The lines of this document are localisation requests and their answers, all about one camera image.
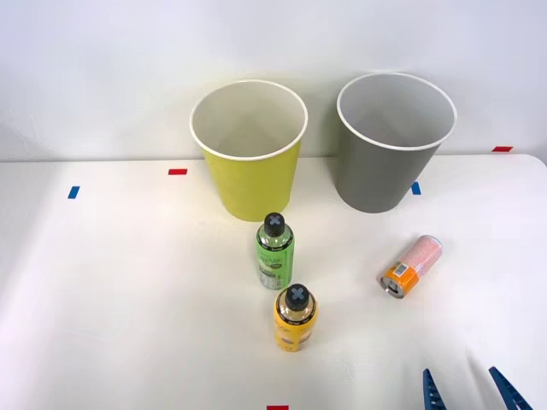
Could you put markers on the yellow-green plastic waste bin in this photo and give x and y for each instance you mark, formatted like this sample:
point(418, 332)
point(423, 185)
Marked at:
point(252, 183)

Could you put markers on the green label plastic bottle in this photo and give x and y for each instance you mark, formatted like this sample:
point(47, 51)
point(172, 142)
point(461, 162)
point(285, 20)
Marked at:
point(274, 260)

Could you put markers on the grey plastic waste bin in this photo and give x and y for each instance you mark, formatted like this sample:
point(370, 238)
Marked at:
point(380, 175)

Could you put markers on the yellow label plastic bottle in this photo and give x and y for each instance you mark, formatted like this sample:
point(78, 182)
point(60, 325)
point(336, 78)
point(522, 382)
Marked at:
point(295, 326)

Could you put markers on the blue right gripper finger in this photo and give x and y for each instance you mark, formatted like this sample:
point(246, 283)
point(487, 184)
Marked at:
point(429, 393)
point(508, 390)

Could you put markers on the orange and pink drink can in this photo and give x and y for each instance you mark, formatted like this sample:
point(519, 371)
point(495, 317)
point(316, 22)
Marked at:
point(412, 265)

